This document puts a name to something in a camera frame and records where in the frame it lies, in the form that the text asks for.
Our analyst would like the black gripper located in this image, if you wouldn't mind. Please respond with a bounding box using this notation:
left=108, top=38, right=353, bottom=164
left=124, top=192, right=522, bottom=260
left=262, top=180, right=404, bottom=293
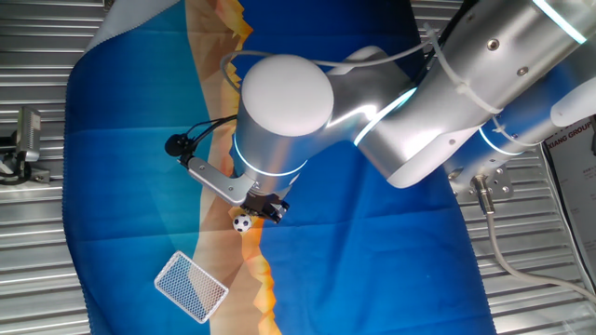
left=241, top=182, right=293, bottom=225

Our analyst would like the small black white soccer ball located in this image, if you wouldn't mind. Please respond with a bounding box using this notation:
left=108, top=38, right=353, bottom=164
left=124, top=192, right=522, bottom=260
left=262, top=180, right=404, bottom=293
left=231, top=213, right=253, bottom=235

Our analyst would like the white mesh toy goal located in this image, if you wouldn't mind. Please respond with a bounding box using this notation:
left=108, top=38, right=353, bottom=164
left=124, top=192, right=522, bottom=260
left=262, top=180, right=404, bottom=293
left=153, top=249, right=230, bottom=325

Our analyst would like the blue orange printed cloth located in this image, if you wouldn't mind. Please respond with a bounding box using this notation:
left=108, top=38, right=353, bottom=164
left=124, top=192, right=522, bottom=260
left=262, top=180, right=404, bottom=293
left=61, top=0, right=497, bottom=335

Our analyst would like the white zip tie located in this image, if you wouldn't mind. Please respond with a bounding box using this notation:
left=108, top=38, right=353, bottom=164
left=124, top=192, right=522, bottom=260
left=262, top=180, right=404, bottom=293
left=487, top=114, right=542, bottom=151
left=422, top=21, right=505, bottom=116

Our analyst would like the white printed poster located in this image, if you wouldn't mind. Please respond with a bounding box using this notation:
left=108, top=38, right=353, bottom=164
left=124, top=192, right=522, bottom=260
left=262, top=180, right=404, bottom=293
left=541, top=114, right=596, bottom=283

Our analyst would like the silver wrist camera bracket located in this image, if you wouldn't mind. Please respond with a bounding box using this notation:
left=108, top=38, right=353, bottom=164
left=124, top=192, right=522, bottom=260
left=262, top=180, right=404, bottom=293
left=184, top=155, right=258, bottom=208

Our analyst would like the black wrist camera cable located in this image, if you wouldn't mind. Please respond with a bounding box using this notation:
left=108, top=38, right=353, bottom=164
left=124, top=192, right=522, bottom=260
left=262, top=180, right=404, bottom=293
left=187, top=114, right=239, bottom=146

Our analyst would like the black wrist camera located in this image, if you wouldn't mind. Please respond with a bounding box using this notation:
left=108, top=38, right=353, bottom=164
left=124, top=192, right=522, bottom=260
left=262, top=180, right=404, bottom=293
left=163, top=132, right=196, bottom=163

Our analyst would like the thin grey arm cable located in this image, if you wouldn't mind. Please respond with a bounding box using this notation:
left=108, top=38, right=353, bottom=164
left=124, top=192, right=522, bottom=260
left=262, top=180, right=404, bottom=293
left=219, top=38, right=433, bottom=93

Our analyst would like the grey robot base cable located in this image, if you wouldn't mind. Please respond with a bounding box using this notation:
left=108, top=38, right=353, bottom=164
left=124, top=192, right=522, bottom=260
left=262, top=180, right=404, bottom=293
left=469, top=174, right=596, bottom=306

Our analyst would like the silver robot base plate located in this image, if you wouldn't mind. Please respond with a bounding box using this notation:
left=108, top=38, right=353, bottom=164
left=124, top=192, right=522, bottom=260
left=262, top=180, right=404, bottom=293
left=445, top=161, right=516, bottom=205

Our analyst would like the silver exterior camera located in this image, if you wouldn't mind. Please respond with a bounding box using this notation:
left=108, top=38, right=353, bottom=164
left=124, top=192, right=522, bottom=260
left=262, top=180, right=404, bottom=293
left=15, top=106, right=43, bottom=164

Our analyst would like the metal camera stand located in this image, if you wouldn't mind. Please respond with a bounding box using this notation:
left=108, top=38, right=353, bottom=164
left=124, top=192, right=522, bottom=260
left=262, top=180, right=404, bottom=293
left=0, top=134, right=52, bottom=187

